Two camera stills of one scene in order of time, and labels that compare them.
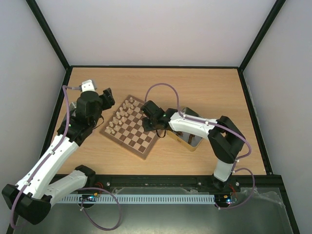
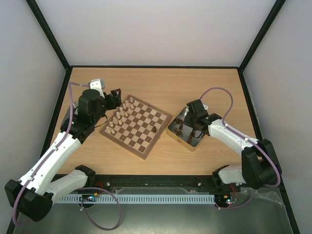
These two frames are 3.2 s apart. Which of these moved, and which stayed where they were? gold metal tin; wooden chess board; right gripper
Moved: right gripper
Stayed: gold metal tin; wooden chess board
